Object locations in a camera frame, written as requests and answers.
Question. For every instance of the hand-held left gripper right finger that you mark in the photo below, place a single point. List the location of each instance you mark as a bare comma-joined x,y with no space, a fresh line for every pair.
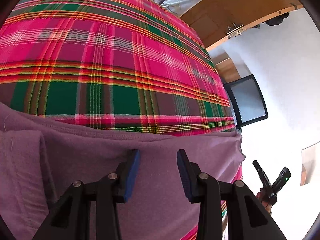
182,175

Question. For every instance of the pink plaid blanket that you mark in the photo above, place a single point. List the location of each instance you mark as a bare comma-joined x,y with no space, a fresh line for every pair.
100,55

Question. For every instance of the wooden door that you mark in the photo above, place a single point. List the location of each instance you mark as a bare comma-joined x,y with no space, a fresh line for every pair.
225,5

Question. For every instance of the wooden board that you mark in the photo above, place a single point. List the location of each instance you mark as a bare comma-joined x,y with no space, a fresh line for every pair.
227,70

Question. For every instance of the purple fleece garment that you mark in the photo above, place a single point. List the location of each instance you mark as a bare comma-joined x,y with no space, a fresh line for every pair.
87,155

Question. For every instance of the person's right hand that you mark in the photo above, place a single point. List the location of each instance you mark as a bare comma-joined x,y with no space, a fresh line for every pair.
266,206

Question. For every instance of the metal door lock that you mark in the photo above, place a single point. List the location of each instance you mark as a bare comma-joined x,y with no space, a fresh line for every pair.
235,31

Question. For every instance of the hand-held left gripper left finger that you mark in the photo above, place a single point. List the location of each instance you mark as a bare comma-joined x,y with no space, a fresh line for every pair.
132,175

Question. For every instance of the black mesh office chair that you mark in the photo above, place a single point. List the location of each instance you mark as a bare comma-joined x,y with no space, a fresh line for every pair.
246,100

